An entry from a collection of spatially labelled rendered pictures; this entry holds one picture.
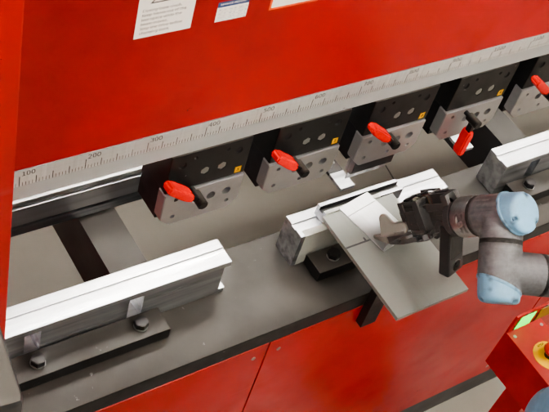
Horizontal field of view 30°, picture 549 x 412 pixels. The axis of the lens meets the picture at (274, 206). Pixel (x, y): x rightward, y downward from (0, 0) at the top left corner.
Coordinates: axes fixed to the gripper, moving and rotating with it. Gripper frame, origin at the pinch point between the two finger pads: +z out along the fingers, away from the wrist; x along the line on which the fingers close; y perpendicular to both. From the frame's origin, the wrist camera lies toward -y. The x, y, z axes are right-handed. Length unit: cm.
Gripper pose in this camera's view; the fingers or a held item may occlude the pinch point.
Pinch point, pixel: (390, 233)
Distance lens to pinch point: 204.8
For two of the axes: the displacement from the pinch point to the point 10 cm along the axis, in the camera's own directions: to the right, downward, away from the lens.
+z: -5.9, 0.7, 8.1
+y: -3.5, -9.2, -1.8
